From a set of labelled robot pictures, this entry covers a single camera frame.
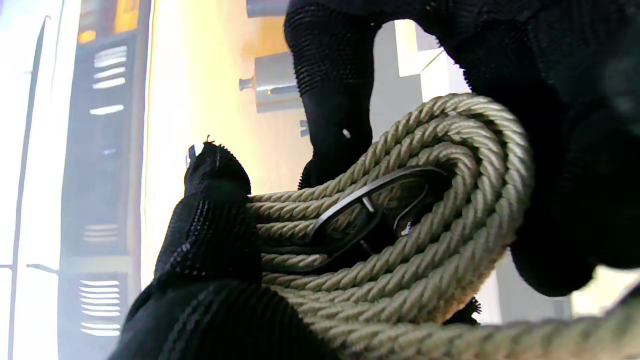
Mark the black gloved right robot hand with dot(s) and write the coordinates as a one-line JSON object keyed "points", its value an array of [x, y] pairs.
{"points": [[575, 75]]}

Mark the black angled slab stand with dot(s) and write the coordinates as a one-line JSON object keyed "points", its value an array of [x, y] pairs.
{"points": [[267, 7]]}

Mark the beige woven belt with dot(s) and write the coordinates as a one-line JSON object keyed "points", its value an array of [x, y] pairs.
{"points": [[475, 150]]}

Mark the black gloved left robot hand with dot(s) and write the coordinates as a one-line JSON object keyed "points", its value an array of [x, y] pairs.
{"points": [[210, 250]]}

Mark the grey lidded pot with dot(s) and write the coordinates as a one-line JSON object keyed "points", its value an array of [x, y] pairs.
{"points": [[277, 75]]}

